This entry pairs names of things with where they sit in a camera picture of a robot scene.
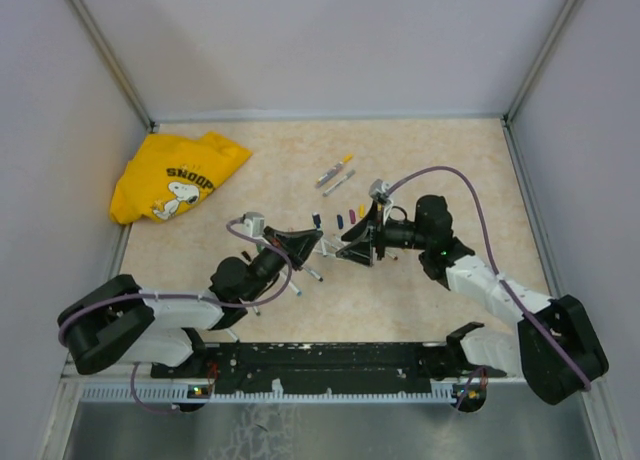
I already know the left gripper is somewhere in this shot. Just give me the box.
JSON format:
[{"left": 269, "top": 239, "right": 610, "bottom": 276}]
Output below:
[{"left": 244, "top": 226, "right": 323, "bottom": 302}]

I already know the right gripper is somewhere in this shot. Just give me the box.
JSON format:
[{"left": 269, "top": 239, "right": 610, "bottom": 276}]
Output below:
[{"left": 336, "top": 200, "right": 430, "bottom": 266}]

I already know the grey capped pen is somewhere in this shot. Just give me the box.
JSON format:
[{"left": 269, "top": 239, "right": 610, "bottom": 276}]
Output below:
[{"left": 322, "top": 169, "right": 356, "bottom": 198}]

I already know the yellow capped pen top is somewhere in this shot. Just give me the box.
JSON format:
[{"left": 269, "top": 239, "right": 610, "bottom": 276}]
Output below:
[{"left": 315, "top": 154, "right": 353, "bottom": 188}]

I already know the black capped pen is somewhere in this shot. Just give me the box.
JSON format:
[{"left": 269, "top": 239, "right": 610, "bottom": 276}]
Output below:
[{"left": 225, "top": 328, "right": 240, "bottom": 343}]

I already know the navy capped pen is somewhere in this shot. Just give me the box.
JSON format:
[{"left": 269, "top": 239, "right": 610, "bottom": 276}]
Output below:
[{"left": 312, "top": 212, "right": 328, "bottom": 257}]

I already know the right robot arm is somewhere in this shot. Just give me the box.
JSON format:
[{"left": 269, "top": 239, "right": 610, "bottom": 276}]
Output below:
[{"left": 337, "top": 195, "right": 609, "bottom": 405}]

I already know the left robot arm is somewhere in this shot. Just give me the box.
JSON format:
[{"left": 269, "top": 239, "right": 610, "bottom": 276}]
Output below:
[{"left": 57, "top": 212, "right": 323, "bottom": 377}]

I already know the yellow Snoopy t-shirt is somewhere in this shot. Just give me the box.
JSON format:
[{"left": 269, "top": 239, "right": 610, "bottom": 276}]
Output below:
[{"left": 109, "top": 132, "right": 252, "bottom": 225}]

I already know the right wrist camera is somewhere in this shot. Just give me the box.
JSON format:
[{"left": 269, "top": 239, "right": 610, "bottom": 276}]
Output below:
[{"left": 369, "top": 179, "right": 391, "bottom": 206}]

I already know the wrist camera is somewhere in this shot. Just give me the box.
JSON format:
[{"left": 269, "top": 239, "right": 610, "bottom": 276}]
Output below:
[
  {"left": 369, "top": 179, "right": 391, "bottom": 206},
  {"left": 242, "top": 212, "right": 266, "bottom": 239}
]

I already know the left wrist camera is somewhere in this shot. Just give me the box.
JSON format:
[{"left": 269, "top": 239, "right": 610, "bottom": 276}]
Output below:
[{"left": 242, "top": 212, "right": 266, "bottom": 239}]

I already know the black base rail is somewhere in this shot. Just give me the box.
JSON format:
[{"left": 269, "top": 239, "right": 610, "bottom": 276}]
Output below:
[{"left": 149, "top": 340, "right": 507, "bottom": 396}]

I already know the aluminium frame rail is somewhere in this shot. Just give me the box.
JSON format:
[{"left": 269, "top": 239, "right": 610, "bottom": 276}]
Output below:
[{"left": 64, "top": 342, "right": 606, "bottom": 381}]

